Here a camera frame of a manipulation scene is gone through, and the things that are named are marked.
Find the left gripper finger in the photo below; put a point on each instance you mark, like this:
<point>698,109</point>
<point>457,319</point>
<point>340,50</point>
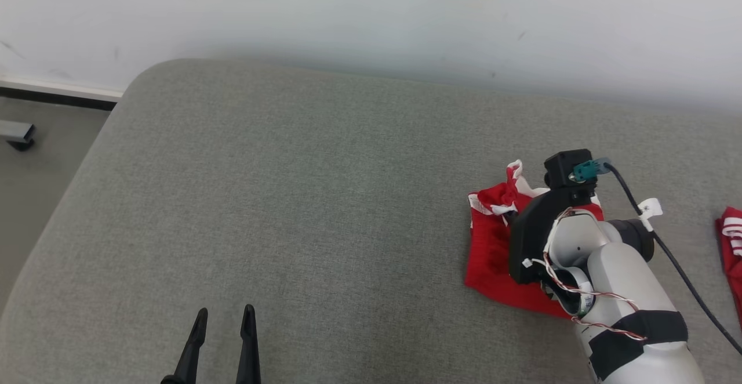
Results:
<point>194,349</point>
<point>249,349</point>

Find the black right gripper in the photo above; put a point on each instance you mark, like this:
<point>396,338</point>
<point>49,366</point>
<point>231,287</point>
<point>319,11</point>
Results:
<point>530,239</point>

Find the red shorts with white stripes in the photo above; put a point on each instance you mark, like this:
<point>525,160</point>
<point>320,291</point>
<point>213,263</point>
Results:
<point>490,256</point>

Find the red basketball jersey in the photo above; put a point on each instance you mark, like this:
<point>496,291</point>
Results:
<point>731,245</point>

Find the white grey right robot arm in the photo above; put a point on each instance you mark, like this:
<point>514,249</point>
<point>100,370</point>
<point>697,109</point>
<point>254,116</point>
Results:
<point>626,279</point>

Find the grey fabric sofa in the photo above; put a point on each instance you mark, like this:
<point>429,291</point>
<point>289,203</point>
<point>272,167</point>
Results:
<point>290,210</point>

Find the grey metal furniture foot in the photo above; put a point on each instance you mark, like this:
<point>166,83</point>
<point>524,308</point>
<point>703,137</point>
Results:
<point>17,133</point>

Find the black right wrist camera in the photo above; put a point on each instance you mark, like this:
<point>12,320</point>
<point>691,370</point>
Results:
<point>561,169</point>

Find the wall baseboard strip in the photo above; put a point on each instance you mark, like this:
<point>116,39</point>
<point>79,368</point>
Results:
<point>58,94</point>

